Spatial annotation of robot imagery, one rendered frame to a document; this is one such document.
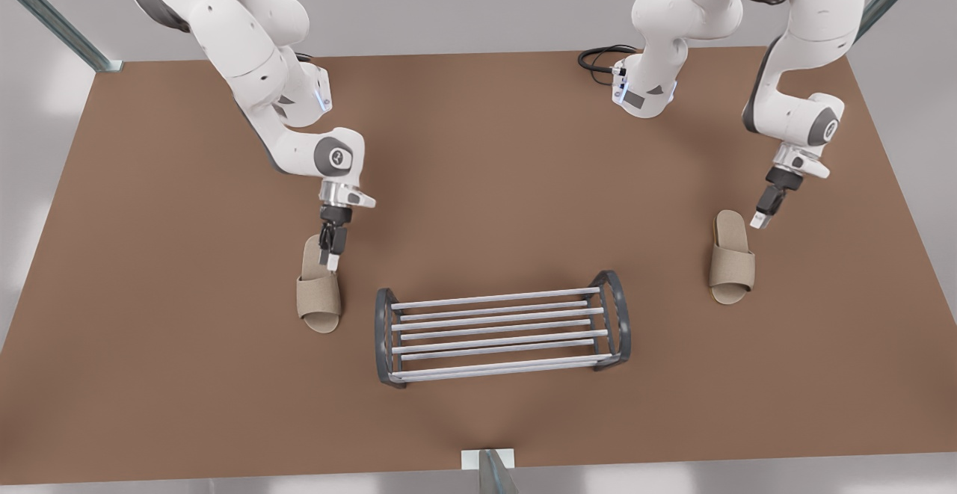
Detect beige slipper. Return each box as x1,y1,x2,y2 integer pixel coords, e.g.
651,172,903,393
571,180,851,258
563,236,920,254
709,209,756,306
296,235,342,334

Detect grey metal shoe rack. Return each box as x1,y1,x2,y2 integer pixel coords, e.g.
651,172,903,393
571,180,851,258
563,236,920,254
374,270,632,389

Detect black cable loop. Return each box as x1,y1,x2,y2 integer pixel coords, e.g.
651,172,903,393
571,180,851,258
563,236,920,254
577,45,641,87

